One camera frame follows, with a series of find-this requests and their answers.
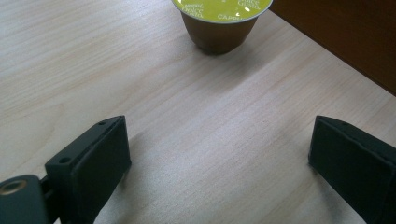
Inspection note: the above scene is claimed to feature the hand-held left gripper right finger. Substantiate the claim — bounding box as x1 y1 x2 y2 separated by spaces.
307 115 396 224

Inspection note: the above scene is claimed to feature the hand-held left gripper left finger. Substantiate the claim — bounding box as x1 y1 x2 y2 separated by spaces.
44 115 133 224

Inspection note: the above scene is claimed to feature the wooden box with glass lid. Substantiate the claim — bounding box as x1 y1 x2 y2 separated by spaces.
268 0 396 97

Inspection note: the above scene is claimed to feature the green lid coffee capsule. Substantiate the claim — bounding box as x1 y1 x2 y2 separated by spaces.
170 0 275 57

